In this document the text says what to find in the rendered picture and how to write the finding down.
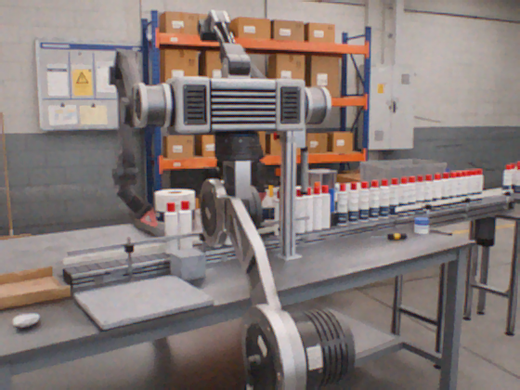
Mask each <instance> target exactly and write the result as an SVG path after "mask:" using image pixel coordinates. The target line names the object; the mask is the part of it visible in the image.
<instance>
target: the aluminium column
mask: <svg viewBox="0 0 520 390"><path fill-rule="evenodd" d="M281 135H282V136H283V137H296V131H281ZM295 166H296V143H294V142H293V143H284V142H282V143H281V186H280V255H283V256H285V257H290V256H294V250H295Z"/></svg>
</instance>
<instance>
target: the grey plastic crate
mask: <svg viewBox="0 0 520 390"><path fill-rule="evenodd" d="M359 165H360V183H359V186H360V187H361V181H367V182H368V187H367V189H370V188H371V181H372V180H378V188H380V187H381V186H382V179H386V180H388V187H389V188H390V186H391V179H392V178H397V185H398V186H399V185H400V184H401V177H406V178H407V179H408V180H407V184H408V183H409V176H415V183H416V182H418V181H417V178H418V176H423V182H424V181H426V175H432V181H433V180H435V174H440V180H442V179H443V173H446V167H447V164H446V163H445V162H431V161H424V160H416V159H407V160H393V161H377V162H360V163H359Z"/></svg>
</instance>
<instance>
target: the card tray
mask: <svg viewBox="0 0 520 390"><path fill-rule="evenodd" d="M67 297H71V289H70V285H69V286H62V285H60V284H59V282H58V281H57V279H56V278H54V277H53V273H52V266H47V267H41V268H36V269H26V270H21V271H16V272H11V273H6V274H0V310H1V309H5V308H7V309H9V308H13V307H18V306H26V305H29V304H31V305H33V304H38V303H42V302H45V301H50V300H54V299H63V298H67Z"/></svg>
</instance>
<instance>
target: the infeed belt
mask: <svg viewBox="0 0 520 390"><path fill-rule="evenodd" d="M384 220H394V219H392V218H389V219H380V218H379V220H368V222H365V223H364V222H359V221H358V224H355V225H351V224H348V223H347V226H345V227H338V226H336V224H334V225H330V228H329V229H322V230H312V231H311V232H305V233H304V234H295V237H298V236H303V235H308V234H312V233H318V232H322V231H327V230H332V229H342V228H351V227H355V226H360V225H366V224H370V223H374V222H380V221H384ZM260 238H261V240H262V242H265V241H273V240H276V239H277V237H276V236H275V234H272V235H267V236H262V237H260ZM230 247H234V246H225V245H223V246H221V247H217V248H213V247H210V246H209V245H207V246H205V251H206V252H211V251H216V250H221V249H226V248H230ZM193 249H195V250H197V251H199V252H201V253H202V246H197V247H193ZM168 258H170V255H168V254H166V253H152V254H146V255H141V256H137V257H131V265H134V264H138V263H144V262H148V261H159V260H163V259H168ZM124 266H128V258H126V259H116V260H111V261H106V262H101V263H95V264H91V265H81V266H72V267H67V268H63V270H64V271H66V272H67V273H68V274H69V275H73V274H77V273H83V272H86V273H87V272H92V271H96V270H101V269H106V268H111V267H124Z"/></svg>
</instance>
